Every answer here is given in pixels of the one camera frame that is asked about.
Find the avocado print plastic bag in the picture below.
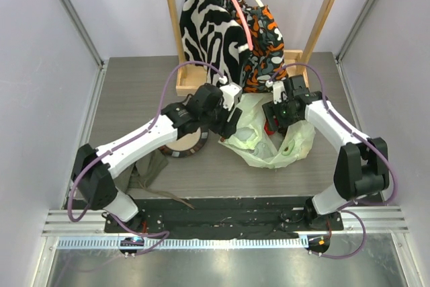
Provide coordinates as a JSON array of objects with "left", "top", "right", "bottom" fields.
[{"left": 218, "top": 93, "right": 316, "bottom": 169}]

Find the red fake apple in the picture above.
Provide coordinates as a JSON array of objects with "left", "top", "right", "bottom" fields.
[{"left": 264, "top": 120, "right": 276, "bottom": 136}]

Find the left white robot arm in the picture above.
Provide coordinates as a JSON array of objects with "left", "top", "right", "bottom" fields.
[{"left": 71, "top": 83, "right": 242, "bottom": 233}]

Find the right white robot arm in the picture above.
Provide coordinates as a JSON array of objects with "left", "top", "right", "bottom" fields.
[{"left": 263, "top": 75, "right": 390, "bottom": 230}]

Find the wooden clothes rack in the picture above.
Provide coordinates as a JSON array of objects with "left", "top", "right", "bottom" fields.
[{"left": 167, "top": 0, "right": 334, "bottom": 95}]

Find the striped rim ceramic plate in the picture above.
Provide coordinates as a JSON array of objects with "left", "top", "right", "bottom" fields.
[{"left": 159, "top": 126, "right": 209, "bottom": 158}]

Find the orange grey patterned garment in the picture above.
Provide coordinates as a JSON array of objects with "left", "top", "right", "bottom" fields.
[{"left": 237, "top": 0, "right": 284, "bottom": 93}]

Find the black white zebra garment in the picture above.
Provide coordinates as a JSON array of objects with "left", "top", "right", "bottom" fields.
[{"left": 179, "top": 0, "right": 251, "bottom": 87}]

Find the olive green cloth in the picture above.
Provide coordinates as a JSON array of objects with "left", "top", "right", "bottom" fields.
[{"left": 114, "top": 150, "right": 194, "bottom": 209}]

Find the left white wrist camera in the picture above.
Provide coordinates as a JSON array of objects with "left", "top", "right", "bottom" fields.
[{"left": 219, "top": 82, "right": 243, "bottom": 112}]

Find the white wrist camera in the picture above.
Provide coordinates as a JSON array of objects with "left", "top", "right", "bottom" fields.
[
  {"left": 265, "top": 80, "right": 288, "bottom": 104},
  {"left": 219, "top": 82, "right": 243, "bottom": 112}
]

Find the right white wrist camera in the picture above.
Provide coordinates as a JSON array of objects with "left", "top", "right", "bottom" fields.
[{"left": 265, "top": 80, "right": 288, "bottom": 104}]

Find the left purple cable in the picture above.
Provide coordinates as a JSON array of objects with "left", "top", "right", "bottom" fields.
[{"left": 67, "top": 60, "right": 226, "bottom": 223}]

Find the purple cable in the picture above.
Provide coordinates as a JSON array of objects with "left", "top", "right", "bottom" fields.
[
  {"left": 267, "top": 63, "right": 400, "bottom": 261},
  {"left": 67, "top": 60, "right": 226, "bottom": 223}
]

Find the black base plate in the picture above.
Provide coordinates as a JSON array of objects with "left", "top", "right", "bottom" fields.
[{"left": 103, "top": 196, "right": 347, "bottom": 237}]

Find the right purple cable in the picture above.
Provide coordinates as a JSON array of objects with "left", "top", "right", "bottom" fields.
[{"left": 267, "top": 63, "right": 400, "bottom": 261}]

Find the white slotted cable duct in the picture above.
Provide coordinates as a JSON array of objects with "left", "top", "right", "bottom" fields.
[{"left": 56, "top": 235, "right": 308, "bottom": 250}]

